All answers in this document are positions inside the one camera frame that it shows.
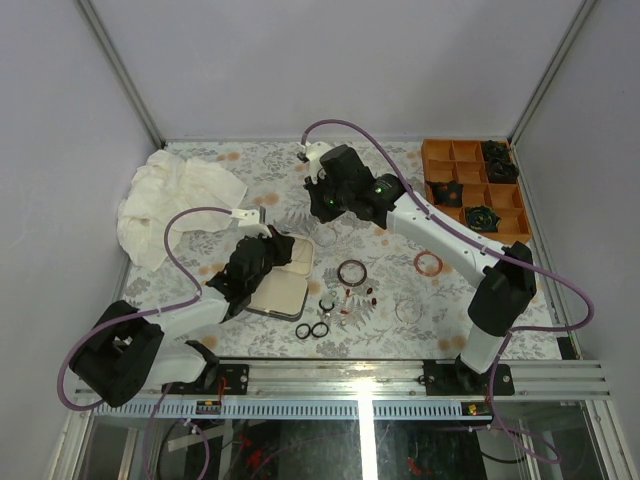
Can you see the floral patterned tablecloth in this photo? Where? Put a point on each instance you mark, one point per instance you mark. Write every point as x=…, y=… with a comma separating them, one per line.
x=358, y=329

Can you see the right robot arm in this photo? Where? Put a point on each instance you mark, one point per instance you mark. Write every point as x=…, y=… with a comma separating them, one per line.
x=504, y=285

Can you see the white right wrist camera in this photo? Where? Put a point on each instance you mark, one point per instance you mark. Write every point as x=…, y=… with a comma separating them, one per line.
x=311, y=155

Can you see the twisted silver bangle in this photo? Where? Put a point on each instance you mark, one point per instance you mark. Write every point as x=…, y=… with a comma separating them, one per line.
x=327, y=236

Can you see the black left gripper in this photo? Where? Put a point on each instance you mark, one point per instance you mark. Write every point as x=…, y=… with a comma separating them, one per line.
x=282, y=245

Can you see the dark purple bangle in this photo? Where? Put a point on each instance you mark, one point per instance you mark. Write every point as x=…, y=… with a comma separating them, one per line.
x=352, y=273

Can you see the dark green bangle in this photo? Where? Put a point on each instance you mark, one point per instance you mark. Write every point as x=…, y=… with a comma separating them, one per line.
x=326, y=305

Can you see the silver hoop bangle right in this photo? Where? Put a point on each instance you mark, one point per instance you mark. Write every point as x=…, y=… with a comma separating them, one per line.
x=408, y=311

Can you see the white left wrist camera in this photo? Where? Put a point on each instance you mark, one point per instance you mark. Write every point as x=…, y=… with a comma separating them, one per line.
x=252, y=222

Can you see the aluminium mounting rail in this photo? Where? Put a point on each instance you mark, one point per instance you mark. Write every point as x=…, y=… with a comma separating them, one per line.
x=330, y=389

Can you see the dark flower with blue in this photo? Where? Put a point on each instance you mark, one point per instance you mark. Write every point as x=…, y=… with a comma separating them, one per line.
x=482, y=219

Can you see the cream navy jewelry box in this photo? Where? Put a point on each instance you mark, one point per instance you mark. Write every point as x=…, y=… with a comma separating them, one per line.
x=282, y=293

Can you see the white crumpled cloth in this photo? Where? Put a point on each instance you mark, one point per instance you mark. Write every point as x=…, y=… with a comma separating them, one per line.
x=162, y=188

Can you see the orange bangle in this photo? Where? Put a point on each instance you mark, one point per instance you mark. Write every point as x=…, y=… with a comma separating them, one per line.
x=428, y=264

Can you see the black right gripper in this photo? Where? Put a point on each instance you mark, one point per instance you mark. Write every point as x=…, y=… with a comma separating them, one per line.
x=318, y=209

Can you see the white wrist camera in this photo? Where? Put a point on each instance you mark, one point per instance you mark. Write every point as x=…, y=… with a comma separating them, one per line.
x=311, y=155
x=252, y=222

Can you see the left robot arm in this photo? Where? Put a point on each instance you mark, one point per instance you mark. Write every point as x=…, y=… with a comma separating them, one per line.
x=130, y=350

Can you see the wooden compartment tray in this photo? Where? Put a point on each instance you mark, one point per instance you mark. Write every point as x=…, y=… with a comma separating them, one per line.
x=455, y=178

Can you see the dark fabric flower in tray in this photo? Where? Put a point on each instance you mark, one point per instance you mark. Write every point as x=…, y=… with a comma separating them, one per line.
x=500, y=169

